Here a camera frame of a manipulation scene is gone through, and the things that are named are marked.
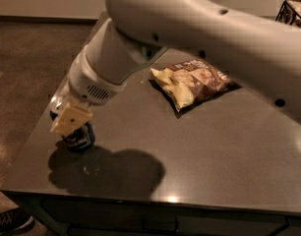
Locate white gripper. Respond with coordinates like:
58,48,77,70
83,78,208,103
49,83,92,136

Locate blue pepsi can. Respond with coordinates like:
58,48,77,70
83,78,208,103
62,122,95,152

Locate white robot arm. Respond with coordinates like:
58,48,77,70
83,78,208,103
51,0,301,136

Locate black sneaker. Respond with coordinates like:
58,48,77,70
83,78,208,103
0,207,33,235

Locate brown and cream chip bag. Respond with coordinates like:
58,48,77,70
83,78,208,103
150,59,237,112

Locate drawer handle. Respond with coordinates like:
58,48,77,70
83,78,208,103
141,218,179,235

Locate black wire basket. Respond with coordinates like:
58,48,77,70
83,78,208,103
275,0,301,28

